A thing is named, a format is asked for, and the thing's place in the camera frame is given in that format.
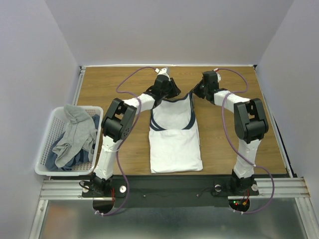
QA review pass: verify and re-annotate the white tank top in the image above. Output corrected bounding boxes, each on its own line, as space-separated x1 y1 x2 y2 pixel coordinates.
149 92 203 174

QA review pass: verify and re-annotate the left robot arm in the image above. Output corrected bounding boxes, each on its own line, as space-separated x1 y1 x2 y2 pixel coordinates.
79 68 180 197

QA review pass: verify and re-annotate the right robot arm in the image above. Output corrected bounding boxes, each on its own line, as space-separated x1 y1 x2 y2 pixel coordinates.
192 68 269 194

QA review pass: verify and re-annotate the grey tank top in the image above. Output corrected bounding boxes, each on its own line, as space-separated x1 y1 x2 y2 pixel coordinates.
52 104 97 168

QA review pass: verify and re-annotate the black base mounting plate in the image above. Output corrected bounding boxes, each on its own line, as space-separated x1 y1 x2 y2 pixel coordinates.
82 175 259 209

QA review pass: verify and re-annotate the white plastic laundry basket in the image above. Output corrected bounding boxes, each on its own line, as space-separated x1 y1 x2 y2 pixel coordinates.
34 106 103 177

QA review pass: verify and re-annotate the blue garment in basket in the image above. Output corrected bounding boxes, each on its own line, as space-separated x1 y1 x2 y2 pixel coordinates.
45 115 100 171

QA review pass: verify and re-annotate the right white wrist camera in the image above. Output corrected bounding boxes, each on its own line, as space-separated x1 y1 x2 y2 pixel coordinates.
213 68 221 82

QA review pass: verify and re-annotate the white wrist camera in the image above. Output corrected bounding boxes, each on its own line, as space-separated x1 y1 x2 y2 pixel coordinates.
155 67 169 77
213 68 221 82

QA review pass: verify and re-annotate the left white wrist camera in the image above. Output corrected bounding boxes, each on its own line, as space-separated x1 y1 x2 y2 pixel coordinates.
155 67 169 77

